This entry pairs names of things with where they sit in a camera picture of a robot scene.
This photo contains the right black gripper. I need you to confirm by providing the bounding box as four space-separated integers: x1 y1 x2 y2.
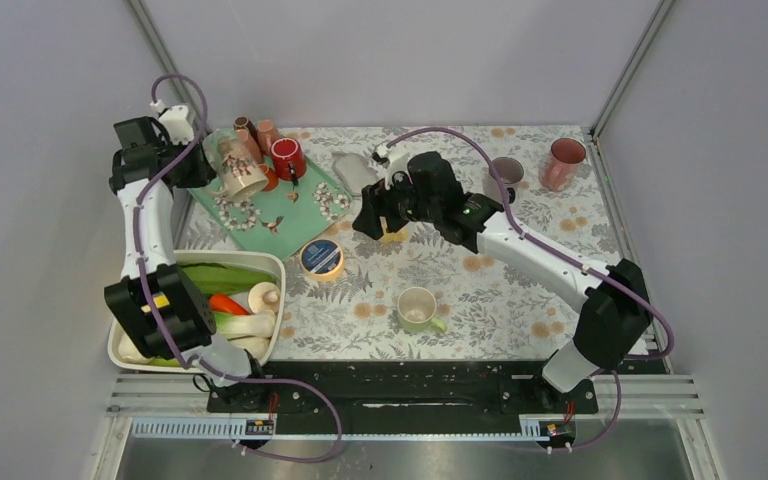
352 166 441 241

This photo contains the cream floral mug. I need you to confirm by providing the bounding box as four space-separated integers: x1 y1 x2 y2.
202 129 268 202

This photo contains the red mug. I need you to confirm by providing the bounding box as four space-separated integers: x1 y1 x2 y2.
270 138 307 183

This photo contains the light green mug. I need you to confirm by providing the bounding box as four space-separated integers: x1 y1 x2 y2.
396 287 448 333

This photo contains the lilac mug black handle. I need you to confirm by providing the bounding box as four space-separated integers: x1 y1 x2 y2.
483 157 524 204

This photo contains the pink face mug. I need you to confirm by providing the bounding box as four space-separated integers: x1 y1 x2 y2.
540 138 586 192

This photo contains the yellow mug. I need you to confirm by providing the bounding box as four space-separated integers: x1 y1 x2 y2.
380 218 409 244

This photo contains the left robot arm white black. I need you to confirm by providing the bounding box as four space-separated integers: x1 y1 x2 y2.
104 116 271 411

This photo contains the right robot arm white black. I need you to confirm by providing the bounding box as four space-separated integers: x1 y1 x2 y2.
353 148 653 412

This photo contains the grey oval dish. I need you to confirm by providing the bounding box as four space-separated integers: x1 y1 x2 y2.
332 152 379 198

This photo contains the round blue lid tin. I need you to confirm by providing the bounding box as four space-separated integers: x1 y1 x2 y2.
299 239 344 282

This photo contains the green floral tray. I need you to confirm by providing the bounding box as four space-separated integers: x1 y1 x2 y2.
184 158 352 260

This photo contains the pink cup on tray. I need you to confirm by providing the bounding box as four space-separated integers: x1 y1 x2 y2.
236 128 264 164

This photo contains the brown cup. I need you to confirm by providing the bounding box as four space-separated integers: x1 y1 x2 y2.
233 116 257 141

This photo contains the toy green leafy vegetable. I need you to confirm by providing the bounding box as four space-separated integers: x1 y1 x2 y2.
182 263 275 296

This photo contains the toy mushroom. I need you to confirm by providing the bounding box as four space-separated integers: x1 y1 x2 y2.
247 282 281 313

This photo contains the white vegetable tub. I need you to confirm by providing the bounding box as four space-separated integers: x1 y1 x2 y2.
107 250 286 374

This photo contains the toy carrot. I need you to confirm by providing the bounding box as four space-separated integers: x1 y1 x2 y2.
209 293 250 316

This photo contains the toy leek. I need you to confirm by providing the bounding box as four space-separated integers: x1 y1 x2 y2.
214 311 276 339

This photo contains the toy white radish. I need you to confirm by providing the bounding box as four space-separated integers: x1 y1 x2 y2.
230 336 271 359

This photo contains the toy yellow napa cabbage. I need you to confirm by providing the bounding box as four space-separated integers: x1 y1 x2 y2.
117 335 153 365

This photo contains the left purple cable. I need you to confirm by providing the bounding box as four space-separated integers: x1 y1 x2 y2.
132 74 345 465

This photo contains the purple cable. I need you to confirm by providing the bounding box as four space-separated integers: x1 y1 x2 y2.
383 127 677 455
132 74 345 465

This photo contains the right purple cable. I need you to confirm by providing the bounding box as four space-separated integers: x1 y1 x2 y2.
383 127 677 455

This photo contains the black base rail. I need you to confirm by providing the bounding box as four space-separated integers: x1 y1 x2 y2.
192 361 599 436

